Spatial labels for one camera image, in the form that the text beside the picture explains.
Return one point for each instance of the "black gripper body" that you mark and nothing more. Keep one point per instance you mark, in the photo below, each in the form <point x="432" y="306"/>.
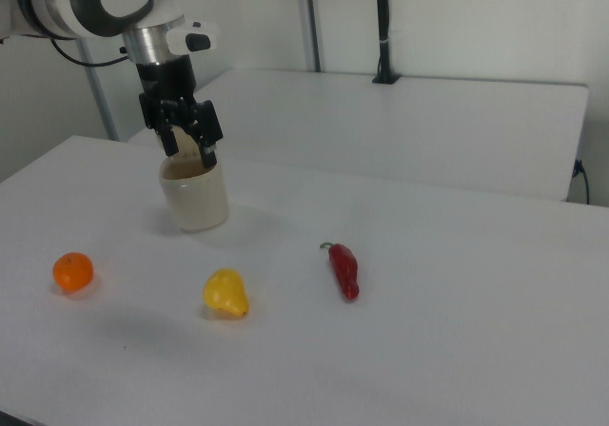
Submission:
<point x="166" y="79"/>

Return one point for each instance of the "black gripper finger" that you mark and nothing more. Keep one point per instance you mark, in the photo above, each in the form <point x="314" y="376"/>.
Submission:
<point x="167" y="136"/>
<point x="209" y="126"/>

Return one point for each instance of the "cream garbage bin lid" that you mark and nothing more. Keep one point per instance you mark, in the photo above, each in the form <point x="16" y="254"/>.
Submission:
<point x="185" y="143"/>

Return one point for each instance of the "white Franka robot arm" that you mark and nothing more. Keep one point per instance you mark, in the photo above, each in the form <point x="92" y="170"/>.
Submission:
<point x="57" y="3"/>

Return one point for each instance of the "cream garbage bin body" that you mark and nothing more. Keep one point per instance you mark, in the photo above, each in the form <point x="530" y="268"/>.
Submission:
<point x="195" y="202"/>

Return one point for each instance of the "yellow pear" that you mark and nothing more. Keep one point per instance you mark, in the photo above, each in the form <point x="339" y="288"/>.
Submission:
<point x="223" y="290"/>

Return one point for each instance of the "orange mandarin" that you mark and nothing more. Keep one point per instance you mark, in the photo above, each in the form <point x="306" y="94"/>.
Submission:
<point x="72" y="271"/>

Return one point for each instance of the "white side table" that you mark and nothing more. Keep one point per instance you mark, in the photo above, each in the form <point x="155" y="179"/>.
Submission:
<point x="380" y="126"/>

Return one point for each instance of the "red chili pepper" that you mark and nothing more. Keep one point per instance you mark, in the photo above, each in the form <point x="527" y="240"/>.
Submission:
<point x="345" y="269"/>

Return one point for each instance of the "black camera stand pole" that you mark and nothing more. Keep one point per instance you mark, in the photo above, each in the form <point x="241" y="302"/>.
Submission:
<point x="384" y="26"/>

